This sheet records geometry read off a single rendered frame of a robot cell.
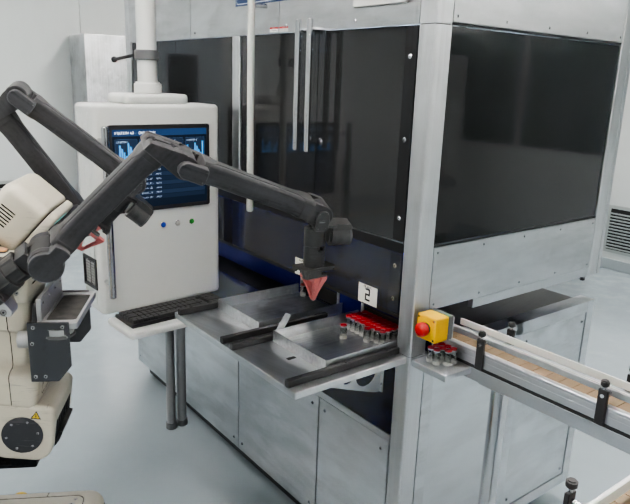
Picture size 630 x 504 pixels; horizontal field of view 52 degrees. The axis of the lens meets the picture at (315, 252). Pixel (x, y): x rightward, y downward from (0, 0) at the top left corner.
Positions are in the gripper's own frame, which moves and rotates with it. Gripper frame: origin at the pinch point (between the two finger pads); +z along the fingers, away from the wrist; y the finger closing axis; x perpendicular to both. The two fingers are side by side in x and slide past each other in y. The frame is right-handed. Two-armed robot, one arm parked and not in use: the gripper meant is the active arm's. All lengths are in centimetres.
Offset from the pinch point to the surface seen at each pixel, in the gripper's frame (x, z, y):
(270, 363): 6.4, 19.9, -9.2
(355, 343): 3.7, 19.9, 20.0
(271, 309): 42.1, 20.2, 14.9
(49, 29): 544, -91, 90
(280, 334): 15.3, 16.6, 0.3
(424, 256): -13.0, -10.5, 29.0
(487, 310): 4, 23, 84
